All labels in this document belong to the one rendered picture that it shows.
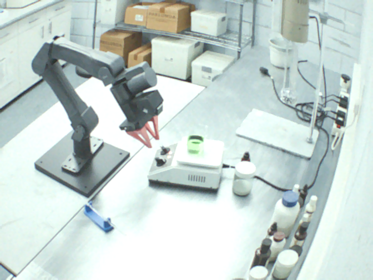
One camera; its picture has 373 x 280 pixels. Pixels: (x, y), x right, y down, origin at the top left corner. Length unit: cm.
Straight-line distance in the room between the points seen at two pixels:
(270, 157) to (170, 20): 220
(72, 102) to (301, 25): 76
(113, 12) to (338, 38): 202
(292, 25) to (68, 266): 100
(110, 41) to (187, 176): 275
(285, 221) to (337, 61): 257
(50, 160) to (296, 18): 92
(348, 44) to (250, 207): 245
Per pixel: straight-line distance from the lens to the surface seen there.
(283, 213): 109
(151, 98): 112
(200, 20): 347
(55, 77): 126
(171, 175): 126
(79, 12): 460
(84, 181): 127
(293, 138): 155
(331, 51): 352
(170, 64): 363
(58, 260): 106
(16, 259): 109
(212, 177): 124
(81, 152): 133
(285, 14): 136
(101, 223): 114
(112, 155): 137
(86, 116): 127
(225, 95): 176
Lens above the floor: 171
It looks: 33 degrees down
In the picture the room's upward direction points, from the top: 4 degrees clockwise
